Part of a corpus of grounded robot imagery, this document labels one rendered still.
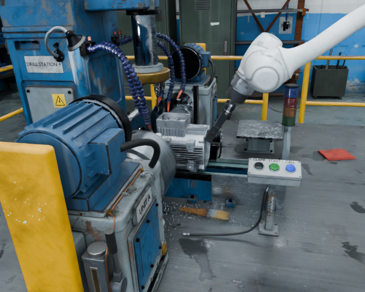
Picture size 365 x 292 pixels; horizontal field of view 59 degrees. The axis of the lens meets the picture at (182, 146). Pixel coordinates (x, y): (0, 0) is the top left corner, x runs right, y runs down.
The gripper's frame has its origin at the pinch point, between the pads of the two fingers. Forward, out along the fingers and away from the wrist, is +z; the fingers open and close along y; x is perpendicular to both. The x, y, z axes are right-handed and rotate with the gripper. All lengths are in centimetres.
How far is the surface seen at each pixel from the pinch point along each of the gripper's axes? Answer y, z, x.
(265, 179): 19.8, -3.9, 21.6
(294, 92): -33.2, -23.5, 23.7
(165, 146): 18.8, 4.9, -12.6
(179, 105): -26.9, 7.2, -18.6
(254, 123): -67, 9, 22
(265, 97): -239, 32, 45
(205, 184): 1.2, 20.6, 8.9
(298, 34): -489, -31, 66
